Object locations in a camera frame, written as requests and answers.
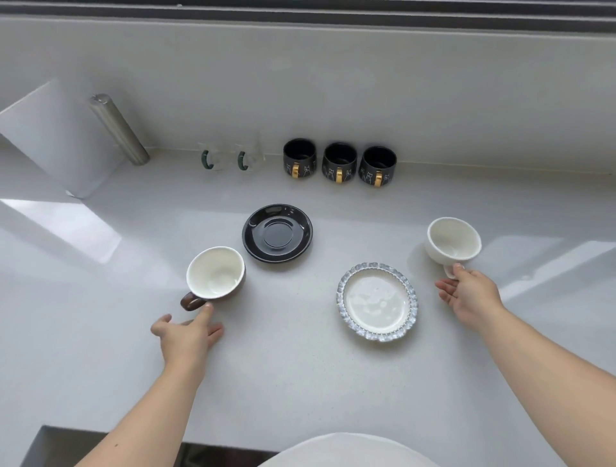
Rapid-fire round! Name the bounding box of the person's right forearm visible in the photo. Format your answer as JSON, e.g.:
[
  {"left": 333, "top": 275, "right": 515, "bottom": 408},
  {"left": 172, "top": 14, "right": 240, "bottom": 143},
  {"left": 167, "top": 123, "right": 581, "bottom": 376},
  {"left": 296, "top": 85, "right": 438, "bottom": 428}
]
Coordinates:
[{"left": 479, "top": 303, "right": 616, "bottom": 467}]

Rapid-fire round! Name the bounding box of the clear glass green handle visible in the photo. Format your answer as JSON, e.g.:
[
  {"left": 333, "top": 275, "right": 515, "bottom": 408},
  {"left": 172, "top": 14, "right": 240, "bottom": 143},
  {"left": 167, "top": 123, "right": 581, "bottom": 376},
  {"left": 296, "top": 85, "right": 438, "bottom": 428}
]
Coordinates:
[
  {"left": 235, "top": 139, "right": 268, "bottom": 173},
  {"left": 200, "top": 142, "right": 232, "bottom": 173}
]

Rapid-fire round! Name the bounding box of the person's left hand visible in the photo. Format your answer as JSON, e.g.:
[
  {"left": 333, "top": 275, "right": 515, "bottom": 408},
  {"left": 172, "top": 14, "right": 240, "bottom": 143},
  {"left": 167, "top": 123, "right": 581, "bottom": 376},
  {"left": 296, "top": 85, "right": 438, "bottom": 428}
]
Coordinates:
[{"left": 150, "top": 301, "right": 225, "bottom": 371}]

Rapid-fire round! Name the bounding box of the brown cup with white inside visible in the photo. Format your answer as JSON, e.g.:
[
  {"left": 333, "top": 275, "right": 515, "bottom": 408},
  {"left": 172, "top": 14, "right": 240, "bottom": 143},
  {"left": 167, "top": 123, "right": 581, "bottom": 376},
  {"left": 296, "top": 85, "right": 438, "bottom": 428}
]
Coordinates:
[{"left": 180, "top": 246, "right": 247, "bottom": 312}]

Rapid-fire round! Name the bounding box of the metal cylinder post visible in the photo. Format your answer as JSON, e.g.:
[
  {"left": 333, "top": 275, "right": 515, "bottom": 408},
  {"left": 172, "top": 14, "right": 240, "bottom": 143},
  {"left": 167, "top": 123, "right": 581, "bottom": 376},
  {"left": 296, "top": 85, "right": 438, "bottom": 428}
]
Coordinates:
[{"left": 88, "top": 93, "right": 151, "bottom": 166}]

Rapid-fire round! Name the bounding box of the dark window frame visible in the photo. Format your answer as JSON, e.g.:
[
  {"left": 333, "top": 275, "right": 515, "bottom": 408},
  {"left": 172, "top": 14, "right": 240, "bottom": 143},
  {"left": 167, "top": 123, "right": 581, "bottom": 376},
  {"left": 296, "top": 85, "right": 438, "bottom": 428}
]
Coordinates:
[{"left": 0, "top": 0, "right": 616, "bottom": 35}]

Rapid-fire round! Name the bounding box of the white plate with patterned rim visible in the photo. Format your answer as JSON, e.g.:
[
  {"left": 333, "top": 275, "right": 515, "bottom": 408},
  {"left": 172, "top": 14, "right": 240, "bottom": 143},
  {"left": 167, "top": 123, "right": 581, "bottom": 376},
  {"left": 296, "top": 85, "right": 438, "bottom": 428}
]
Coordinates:
[{"left": 336, "top": 262, "right": 418, "bottom": 343}]

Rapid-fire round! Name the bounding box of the white partition panel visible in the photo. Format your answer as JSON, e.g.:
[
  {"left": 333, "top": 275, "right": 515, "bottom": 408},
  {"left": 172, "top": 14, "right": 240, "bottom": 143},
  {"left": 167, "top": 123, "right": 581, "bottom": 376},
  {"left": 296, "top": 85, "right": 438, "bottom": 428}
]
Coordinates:
[{"left": 0, "top": 79, "right": 127, "bottom": 199}]

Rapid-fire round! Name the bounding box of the person's left forearm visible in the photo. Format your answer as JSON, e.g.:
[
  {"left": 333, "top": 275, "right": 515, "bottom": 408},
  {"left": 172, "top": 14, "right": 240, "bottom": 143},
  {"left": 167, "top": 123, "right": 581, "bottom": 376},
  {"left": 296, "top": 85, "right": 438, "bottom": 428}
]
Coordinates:
[{"left": 72, "top": 355, "right": 208, "bottom": 467}]

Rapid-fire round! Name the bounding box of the black saucer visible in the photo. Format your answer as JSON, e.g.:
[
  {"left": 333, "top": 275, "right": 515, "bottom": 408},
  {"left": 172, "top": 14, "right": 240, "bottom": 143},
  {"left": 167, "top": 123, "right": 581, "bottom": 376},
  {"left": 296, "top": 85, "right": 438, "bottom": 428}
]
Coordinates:
[{"left": 241, "top": 203, "right": 314, "bottom": 264}]

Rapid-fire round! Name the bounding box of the black mug gold handle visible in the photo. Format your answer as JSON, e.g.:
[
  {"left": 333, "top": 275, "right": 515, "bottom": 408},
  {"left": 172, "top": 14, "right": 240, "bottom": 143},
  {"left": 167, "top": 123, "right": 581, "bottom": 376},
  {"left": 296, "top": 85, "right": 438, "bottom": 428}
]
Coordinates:
[
  {"left": 358, "top": 146, "right": 398, "bottom": 189},
  {"left": 282, "top": 138, "right": 318, "bottom": 179},
  {"left": 321, "top": 142, "right": 359, "bottom": 184}
]

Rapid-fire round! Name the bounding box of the white shirt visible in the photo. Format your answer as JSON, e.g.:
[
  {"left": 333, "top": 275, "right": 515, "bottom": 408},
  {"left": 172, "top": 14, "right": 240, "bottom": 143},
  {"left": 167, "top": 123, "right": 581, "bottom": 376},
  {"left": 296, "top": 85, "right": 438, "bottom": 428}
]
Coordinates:
[{"left": 257, "top": 432, "right": 441, "bottom": 467}]

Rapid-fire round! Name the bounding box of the person's right hand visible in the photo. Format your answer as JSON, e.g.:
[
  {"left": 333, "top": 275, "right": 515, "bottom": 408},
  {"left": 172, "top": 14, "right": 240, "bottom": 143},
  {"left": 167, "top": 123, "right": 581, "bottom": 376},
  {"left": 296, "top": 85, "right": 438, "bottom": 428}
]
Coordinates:
[{"left": 434, "top": 263, "right": 505, "bottom": 333}]

